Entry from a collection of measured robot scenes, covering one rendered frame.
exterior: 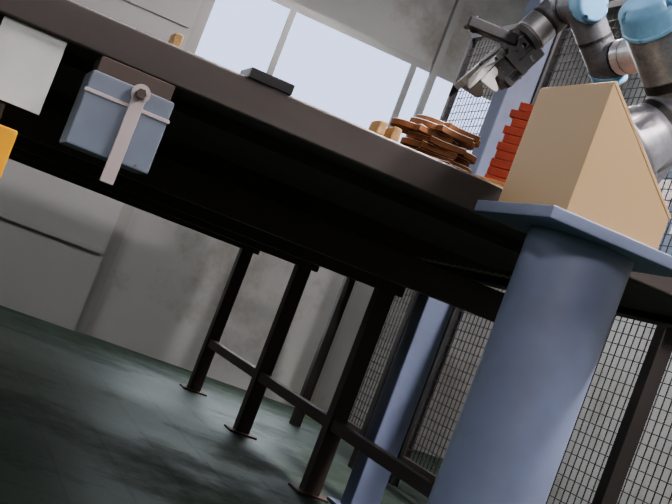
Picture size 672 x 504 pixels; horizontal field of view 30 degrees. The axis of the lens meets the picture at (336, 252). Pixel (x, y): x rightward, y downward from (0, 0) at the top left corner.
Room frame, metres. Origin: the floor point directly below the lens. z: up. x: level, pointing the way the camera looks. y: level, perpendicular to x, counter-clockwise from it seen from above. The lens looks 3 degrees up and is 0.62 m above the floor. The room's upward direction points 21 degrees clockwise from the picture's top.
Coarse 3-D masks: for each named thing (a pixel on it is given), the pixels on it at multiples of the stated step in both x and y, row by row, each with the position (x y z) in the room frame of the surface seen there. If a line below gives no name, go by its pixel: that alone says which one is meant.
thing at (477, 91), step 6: (468, 72) 2.72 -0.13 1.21; (474, 72) 2.70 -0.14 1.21; (462, 78) 2.72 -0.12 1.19; (468, 78) 2.72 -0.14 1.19; (456, 84) 2.73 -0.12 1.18; (462, 84) 2.73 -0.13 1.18; (480, 84) 2.73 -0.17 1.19; (456, 90) 2.73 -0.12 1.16; (468, 90) 2.74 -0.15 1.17; (474, 90) 2.73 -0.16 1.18; (480, 90) 2.73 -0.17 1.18; (474, 96) 2.74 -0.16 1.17; (480, 96) 2.74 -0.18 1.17
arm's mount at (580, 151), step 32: (544, 96) 2.01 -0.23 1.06; (576, 96) 1.91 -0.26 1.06; (608, 96) 1.82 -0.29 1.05; (544, 128) 1.97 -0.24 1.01; (576, 128) 1.88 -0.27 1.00; (608, 128) 1.83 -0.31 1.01; (544, 160) 1.94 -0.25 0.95; (576, 160) 1.84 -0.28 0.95; (608, 160) 1.83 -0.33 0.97; (640, 160) 1.85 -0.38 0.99; (512, 192) 2.00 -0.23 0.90; (544, 192) 1.90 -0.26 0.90; (576, 192) 1.82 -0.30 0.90; (608, 192) 1.84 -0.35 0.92; (640, 192) 1.86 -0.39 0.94; (608, 224) 1.85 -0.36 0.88; (640, 224) 1.86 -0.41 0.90
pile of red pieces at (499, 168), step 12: (528, 108) 3.19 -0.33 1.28; (516, 120) 3.20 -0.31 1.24; (504, 132) 3.22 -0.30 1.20; (516, 132) 3.19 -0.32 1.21; (504, 144) 3.21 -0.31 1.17; (516, 144) 3.19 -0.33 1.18; (504, 156) 3.20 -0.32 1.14; (492, 168) 3.21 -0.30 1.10; (504, 168) 3.19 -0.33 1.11; (504, 180) 3.18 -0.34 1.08
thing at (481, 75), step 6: (480, 66) 2.64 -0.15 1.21; (480, 72) 2.60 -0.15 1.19; (486, 72) 2.60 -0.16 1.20; (492, 72) 2.63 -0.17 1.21; (474, 78) 2.60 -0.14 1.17; (480, 78) 2.60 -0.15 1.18; (486, 78) 2.61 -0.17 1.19; (492, 78) 2.62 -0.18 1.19; (468, 84) 2.59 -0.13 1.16; (474, 84) 2.59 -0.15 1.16; (486, 84) 2.61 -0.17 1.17; (492, 84) 2.62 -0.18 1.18; (492, 90) 2.61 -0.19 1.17
